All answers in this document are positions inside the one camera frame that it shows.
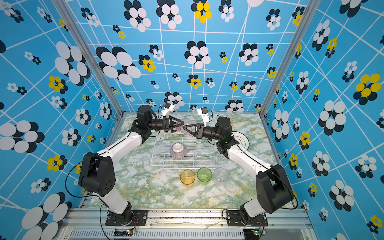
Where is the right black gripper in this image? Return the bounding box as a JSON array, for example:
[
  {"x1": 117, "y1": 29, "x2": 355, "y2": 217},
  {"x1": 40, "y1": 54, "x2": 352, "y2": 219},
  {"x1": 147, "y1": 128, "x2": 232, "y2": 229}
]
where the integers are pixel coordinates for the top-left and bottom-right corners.
[{"x1": 185, "y1": 124, "x2": 224, "y2": 144}]

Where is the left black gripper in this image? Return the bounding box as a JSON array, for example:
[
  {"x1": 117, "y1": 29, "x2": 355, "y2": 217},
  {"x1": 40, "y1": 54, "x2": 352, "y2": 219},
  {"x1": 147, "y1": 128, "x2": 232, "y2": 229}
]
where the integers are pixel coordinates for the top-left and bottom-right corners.
[{"x1": 146, "y1": 117, "x2": 184, "y2": 134}]

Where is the white wire dish rack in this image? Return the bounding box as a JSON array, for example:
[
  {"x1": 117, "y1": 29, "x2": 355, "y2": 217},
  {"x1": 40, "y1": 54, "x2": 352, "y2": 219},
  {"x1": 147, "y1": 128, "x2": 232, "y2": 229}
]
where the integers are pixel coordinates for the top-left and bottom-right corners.
[{"x1": 150, "y1": 132, "x2": 230, "y2": 169}]

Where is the yellow glass cup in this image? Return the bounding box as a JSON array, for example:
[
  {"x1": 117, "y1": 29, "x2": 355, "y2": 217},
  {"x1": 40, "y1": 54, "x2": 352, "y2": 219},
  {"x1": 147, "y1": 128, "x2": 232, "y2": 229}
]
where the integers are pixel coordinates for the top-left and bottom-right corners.
[{"x1": 180, "y1": 170, "x2": 196, "y2": 186}]

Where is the green glass cup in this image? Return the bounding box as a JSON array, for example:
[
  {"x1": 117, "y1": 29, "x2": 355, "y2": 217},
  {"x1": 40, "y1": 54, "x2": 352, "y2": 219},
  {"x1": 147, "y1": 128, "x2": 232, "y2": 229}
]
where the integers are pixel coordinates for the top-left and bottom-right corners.
[{"x1": 197, "y1": 168, "x2": 213, "y2": 183}]

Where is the clear glass cup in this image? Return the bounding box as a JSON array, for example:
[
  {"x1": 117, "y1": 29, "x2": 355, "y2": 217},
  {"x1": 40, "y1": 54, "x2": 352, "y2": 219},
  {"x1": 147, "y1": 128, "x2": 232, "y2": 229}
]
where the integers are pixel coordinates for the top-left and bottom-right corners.
[{"x1": 214, "y1": 167, "x2": 229, "y2": 183}]

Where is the white plate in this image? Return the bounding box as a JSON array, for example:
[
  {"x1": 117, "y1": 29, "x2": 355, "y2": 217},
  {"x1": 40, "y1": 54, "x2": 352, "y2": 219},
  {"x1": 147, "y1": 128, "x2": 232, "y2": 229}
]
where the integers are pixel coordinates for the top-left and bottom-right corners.
[{"x1": 232, "y1": 131, "x2": 250, "y2": 150}]

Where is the pink glass cup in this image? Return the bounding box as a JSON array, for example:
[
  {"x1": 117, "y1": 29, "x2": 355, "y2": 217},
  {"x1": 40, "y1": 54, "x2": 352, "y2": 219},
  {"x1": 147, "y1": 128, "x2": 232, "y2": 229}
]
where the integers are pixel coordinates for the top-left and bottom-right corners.
[{"x1": 177, "y1": 120, "x2": 197, "y2": 134}]

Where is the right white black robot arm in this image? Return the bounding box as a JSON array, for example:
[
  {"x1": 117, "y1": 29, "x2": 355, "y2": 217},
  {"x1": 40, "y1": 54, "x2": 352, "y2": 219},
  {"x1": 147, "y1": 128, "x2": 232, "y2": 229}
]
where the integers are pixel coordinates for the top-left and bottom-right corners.
[{"x1": 183, "y1": 117, "x2": 297, "y2": 226}]

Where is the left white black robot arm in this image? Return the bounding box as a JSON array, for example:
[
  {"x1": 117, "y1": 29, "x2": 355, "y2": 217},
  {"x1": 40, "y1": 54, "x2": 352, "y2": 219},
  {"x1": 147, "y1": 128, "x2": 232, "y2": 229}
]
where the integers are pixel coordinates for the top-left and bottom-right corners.
[{"x1": 79, "y1": 103, "x2": 184, "y2": 226}]

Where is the right circuit board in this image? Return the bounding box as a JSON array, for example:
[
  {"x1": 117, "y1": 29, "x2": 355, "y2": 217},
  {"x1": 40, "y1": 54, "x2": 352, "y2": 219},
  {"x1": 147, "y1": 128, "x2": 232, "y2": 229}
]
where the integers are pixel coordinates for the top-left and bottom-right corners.
[{"x1": 243, "y1": 229, "x2": 262, "y2": 240}]

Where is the circuit board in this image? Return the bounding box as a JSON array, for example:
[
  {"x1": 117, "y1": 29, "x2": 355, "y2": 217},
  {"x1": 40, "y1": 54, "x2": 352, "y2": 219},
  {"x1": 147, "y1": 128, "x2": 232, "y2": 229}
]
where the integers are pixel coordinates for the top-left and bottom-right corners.
[
  {"x1": 114, "y1": 229, "x2": 137, "y2": 237},
  {"x1": 243, "y1": 229, "x2": 262, "y2": 240}
]

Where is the left circuit board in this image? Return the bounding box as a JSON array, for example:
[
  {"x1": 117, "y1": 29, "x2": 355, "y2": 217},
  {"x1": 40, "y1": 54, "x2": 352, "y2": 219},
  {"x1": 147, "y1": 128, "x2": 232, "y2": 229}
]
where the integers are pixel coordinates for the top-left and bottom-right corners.
[{"x1": 114, "y1": 229, "x2": 137, "y2": 237}]

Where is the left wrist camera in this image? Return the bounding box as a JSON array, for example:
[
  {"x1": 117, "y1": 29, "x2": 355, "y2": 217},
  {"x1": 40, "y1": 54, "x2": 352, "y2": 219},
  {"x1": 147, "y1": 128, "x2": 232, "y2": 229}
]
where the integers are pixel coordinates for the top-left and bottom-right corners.
[{"x1": 161, "y1": 103, "x2": 175, "y2": 118}]

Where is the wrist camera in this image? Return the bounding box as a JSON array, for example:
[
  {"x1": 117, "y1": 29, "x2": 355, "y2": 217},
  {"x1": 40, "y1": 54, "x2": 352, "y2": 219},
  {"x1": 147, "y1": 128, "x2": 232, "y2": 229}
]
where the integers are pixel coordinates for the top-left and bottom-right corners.
[
  {"x1": 161, "y1": 103, "x2": 175, "y2": 118},
  {"x1": 197, "y1": 107, "x2": 210, "y2": 127}
]

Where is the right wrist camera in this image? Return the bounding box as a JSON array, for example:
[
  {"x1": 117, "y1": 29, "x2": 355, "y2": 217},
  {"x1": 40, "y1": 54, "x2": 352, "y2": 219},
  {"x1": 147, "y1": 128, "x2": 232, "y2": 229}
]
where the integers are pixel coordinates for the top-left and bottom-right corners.
[{"x1": 197, "y1": 107, "x2": 210, "y2": 127}]

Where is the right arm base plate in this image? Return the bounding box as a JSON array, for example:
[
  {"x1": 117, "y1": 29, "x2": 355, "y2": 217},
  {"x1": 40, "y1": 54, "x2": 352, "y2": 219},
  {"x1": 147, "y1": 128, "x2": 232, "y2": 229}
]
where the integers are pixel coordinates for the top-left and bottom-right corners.
[{"x1": 223, "y1": 210, "x2": 268, "y2": 228}]

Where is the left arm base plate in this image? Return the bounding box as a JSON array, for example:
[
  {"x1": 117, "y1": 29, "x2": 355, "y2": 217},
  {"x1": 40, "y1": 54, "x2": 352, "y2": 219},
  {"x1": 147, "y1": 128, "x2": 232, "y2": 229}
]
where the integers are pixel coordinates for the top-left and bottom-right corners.
[{"x1": 105, "y1": 210, "x2": 149, "y2": 227}]

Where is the aluminium front rail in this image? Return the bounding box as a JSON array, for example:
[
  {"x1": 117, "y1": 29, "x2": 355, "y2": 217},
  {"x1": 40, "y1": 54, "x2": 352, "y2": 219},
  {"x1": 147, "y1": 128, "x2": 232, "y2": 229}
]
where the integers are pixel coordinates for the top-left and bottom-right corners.
[{"x1": 57, "y1": 209, "x2": 317, "y2": 240}]

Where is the left aluminium frame post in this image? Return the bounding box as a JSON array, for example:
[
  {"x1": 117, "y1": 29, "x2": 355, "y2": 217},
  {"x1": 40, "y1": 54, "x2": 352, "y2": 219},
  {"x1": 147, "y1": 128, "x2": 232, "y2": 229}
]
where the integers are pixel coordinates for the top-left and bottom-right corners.
[{"x1": 50, "y1": 0, "x2": 125, "y2": 118}]

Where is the aluminium frame post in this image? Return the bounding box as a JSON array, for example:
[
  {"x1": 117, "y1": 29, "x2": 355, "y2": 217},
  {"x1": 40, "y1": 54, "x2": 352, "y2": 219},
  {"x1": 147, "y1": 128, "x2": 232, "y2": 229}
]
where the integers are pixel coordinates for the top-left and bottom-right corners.
[
  {"x1": 259, "y1": 0, "x2": 323, "y2": 118},
  {"x1": 50, "y1": 0, "x2": 125, "y2": 118}
]

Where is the right aluminium frame post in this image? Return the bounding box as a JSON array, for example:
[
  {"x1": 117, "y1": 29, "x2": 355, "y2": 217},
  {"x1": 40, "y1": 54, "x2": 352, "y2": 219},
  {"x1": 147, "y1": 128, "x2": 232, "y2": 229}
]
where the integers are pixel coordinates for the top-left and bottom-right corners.
[{"x1": 259, "y1": 0, "x2": 323, "y2": 118}]

